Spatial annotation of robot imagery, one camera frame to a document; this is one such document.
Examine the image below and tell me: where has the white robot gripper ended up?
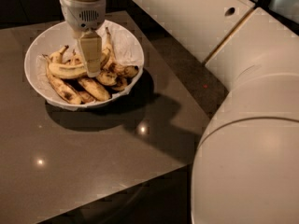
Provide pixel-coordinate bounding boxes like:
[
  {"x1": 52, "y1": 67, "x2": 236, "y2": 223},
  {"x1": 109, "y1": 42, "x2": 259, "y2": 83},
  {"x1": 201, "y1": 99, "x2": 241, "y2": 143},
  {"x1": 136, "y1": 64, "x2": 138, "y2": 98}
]
[{"x1": 60, "y1": 0, "x2": 106, "y2": 77}]

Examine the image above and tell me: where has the large top yellow banana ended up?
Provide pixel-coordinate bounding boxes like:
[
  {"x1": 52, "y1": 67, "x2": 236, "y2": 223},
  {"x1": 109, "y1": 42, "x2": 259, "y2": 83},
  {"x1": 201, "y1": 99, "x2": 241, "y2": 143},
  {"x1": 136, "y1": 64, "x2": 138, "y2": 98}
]
[{"x1": 48, "y1": 48, "x2": 111, "y2": 80}]

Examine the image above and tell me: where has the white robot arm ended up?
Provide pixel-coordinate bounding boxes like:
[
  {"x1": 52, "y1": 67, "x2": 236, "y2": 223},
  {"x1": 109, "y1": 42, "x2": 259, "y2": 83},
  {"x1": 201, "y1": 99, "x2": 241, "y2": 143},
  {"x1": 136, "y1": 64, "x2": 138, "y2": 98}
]
[{"x1": 133, "y1": 0, "x2": 299, "y2": 224}]

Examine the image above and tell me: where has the upright right banana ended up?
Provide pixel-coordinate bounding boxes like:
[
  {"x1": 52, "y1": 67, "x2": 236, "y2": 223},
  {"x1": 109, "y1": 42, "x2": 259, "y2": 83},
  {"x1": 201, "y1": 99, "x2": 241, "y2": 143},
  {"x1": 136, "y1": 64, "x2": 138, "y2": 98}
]
[{"x1": 103, "y1": 28, "x2": 116, "y2": 71}]

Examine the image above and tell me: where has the small hidden back banana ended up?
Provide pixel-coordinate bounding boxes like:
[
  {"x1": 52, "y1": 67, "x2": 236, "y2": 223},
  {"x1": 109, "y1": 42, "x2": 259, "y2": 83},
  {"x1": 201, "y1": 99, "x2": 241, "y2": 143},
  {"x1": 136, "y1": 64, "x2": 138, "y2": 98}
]
[{"x1": 65, "y1": 50, "x2": 82, "y2": 65}]

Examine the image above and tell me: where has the white paper bowl liner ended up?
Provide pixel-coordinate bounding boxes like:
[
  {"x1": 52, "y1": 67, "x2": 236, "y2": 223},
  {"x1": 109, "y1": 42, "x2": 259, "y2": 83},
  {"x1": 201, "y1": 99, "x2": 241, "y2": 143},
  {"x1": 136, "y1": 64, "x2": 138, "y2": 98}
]
[{"x1": 26, "y1": 21, "x2": 144, "y2": 110}]

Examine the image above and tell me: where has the small upper left banana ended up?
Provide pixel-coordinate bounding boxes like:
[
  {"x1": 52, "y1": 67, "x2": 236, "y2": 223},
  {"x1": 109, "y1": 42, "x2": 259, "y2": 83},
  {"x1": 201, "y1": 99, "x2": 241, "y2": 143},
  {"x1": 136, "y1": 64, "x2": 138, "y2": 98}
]
[{"x1": 50, "y1": 45, "x2": 69, "y2": 63}]

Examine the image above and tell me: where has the short centre spotted banana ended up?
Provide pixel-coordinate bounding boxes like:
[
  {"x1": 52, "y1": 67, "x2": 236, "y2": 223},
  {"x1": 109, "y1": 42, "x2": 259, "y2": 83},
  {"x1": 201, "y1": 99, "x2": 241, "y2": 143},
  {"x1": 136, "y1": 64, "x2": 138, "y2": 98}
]
[{"x1": 96, "y1": 70, "x2": 117, "y2": 86}]

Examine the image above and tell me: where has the white round bowl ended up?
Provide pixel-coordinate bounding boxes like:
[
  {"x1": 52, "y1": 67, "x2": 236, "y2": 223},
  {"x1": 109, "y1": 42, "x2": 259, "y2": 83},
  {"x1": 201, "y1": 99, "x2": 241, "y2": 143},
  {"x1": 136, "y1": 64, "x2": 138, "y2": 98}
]
[{"x1": 24, "y1": 20, "x2": 144, "y2": 111}]

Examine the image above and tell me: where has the right spotted banana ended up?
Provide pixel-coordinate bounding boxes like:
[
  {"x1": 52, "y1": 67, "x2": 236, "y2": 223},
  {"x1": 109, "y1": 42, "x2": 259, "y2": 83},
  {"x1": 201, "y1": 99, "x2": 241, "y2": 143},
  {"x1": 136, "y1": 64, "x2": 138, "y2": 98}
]
[{"x1": 109, "y1": 63, "x2": 139, "y2": 78}]

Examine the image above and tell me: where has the small lower right banana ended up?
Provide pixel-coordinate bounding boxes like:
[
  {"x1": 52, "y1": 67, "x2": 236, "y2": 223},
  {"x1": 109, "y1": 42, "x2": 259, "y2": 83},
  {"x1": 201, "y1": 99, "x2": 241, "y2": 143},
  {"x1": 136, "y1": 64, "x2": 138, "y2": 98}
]
[{"x1": 110, "y1": 77, "x2": 128, "y2": 91}]

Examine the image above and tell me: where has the lower middle spotted banana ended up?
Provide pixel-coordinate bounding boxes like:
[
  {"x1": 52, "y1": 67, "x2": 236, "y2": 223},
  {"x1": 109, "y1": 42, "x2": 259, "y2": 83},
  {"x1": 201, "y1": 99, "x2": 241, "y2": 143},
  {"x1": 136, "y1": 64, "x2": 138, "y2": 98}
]
[{"x1": 77, "y1": 77, "x2": 111, "y2": 102}]

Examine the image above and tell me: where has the long spotted left banana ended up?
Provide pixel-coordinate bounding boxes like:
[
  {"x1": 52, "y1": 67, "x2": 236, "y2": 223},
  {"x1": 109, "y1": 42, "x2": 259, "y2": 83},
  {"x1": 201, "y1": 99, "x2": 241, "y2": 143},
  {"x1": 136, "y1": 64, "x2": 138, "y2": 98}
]
[{"x1": 43, "y1": 55, "x2": 82, "y2": 105}]

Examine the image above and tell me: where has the small bottom brown banana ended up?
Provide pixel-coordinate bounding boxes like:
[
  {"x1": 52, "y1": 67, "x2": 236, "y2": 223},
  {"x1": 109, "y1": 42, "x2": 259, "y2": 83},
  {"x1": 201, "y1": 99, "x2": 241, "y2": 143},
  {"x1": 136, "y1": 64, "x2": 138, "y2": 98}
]
[{"x1": 78, "y1": 91, "x2": 95, "y2": 104}]

